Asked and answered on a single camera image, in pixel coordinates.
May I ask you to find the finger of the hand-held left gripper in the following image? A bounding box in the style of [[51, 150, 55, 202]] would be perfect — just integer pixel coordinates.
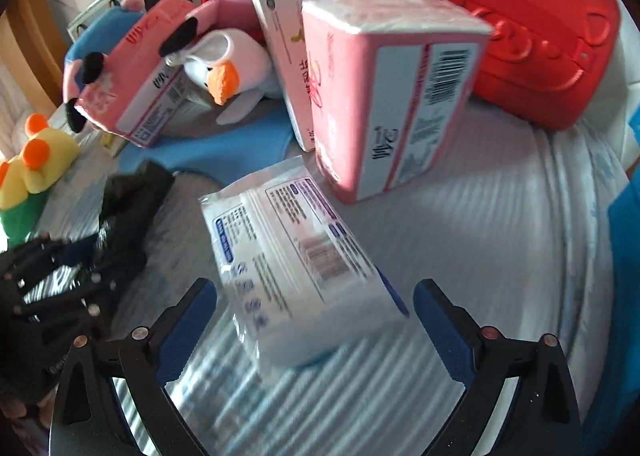
[[10, 269, 121, 337], [0, 233, 101, 287]]

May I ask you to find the pink pig plush blue outfit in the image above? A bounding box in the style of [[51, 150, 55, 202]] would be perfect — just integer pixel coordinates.
[[61, 0, 148, 133]]

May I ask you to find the plastic-wrapped white mattress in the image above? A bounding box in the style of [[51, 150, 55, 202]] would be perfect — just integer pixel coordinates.
[[0, 86, 640, 456]]

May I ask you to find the red plastic carry case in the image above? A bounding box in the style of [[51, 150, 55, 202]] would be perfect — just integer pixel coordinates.
[[337, 0, 623, 132]]

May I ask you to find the flat white pink box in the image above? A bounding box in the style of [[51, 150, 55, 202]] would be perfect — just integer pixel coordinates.
[[251, 0, 357, 153]]

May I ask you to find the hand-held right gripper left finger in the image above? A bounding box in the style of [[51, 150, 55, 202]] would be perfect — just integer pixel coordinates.
[[50, 277, 218, 456]]

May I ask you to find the yellow green plush toy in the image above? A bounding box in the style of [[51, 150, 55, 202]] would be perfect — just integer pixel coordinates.
[[0, 114, 81, 244]]

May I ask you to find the pink tissue pack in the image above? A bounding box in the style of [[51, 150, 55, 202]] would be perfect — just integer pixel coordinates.
[[300, 0, 493, 204], [75, 0, 211, 149]]

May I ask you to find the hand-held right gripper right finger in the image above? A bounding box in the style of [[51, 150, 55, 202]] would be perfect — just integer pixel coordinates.
[[412, 279, 583, 456]]

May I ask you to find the white duck plush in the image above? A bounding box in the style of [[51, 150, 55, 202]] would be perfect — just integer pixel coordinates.
[[167, 30, 281, 126]]

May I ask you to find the white wet wipes pack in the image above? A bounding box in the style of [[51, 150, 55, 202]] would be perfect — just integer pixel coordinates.
[[200, 155, 412, 369]]

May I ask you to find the blue fabric storage bin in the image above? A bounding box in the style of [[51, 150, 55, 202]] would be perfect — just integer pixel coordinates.
[[582, 181, 640, 456]]

